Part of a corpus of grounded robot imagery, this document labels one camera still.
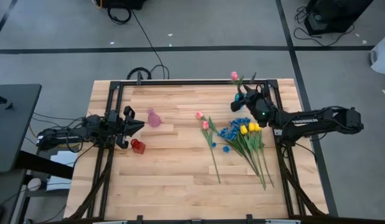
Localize long black floor cable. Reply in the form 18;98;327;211
130;8;171;80

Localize black desk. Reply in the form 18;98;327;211
0;83;42;174

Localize looped black cable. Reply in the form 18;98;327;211
126;64;170;80

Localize white bin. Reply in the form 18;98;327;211
368;30;385;75

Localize small red cup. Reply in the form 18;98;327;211
130;138;146;155

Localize black aluminium table frame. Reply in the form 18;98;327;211
67;79;327;220

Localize white paper sheet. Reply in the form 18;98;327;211
45;151;78;192

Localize blue artificial flower bunch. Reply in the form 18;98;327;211
229;116;259;175
211;126;259;175

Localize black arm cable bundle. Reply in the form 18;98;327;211
30;111;89;154

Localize pink glass vase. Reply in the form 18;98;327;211
146;107;163;128

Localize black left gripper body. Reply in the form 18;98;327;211
105;108;128;147

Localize black equipment box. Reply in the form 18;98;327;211
100;0;148;10

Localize pink artificial tulip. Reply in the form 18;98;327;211
195;111;221;184
231;71;245;94
201;120;221;184

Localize tangled black cables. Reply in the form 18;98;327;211
293;6;356;47

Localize white round object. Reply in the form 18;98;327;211
27;177;42;192

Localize black equipment case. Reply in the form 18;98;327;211
303;0;374;35

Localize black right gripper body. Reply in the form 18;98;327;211
254;92;278;129

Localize coiled black cable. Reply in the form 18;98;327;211
107;6;133;25

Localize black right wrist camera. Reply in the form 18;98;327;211
244;92;258;108

